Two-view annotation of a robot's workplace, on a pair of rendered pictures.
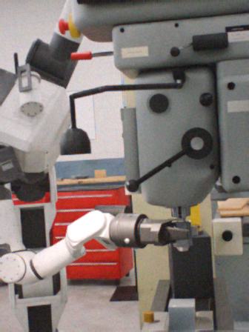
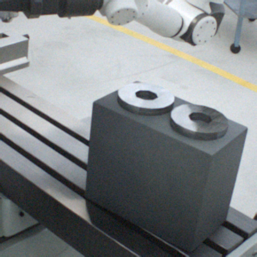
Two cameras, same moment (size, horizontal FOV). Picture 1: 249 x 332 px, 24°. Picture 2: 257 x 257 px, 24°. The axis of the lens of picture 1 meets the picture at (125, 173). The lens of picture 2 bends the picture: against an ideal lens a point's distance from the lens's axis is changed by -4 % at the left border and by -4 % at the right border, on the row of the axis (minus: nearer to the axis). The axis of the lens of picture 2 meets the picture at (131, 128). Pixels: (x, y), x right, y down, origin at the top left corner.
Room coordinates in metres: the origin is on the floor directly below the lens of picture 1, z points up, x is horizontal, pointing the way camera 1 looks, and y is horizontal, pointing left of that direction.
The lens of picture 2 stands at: (2.26, -0.95, 1.62)
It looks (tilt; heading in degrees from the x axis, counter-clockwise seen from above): 29 degrees down; 122
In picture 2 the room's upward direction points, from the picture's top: 7 degrees clockwise
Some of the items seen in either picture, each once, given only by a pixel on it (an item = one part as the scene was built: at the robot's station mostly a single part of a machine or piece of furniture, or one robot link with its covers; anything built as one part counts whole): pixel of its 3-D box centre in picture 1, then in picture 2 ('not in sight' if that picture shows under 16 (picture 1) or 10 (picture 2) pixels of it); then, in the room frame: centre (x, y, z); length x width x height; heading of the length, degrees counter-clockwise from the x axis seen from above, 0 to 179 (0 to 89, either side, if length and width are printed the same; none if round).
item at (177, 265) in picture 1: (189, 259); (164, 160); (1.85, -0.18, 1.09); 0.22 x 0.12 x 0.20; 179
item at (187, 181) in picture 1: (178, 138); not in sight; (1.42, -0.13, 1.47); 0.21 x 0.19 x 0.32; 172
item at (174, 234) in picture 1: (176, 234); not in sight; (1.40, -0.11, 1.24); 0.06 x 0.02 x 0.03; 59
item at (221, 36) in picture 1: (198, 45); not in sight; (1.28, -0.18, 1.66); 0.12 x 0.04 x 0.04; 82
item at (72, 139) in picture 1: (75, 141); not in sight; (1.36, 0.11, 1.48); 0.07 x 0.07 x 0.06
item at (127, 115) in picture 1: (131, 151); not in sight; (1.44, -0.02, 1.45); 0.04 x 0.04 x 0.21; 82
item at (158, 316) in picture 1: (155, 330); not in sight; (1.20, -0.04, 1.08); 0.12 x 0.06 x 0.04; 172
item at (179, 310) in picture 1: (182, 316); not in sight; (1.20, -0.10, 1.10); 0.06 x 0.05 x 0.06; 172
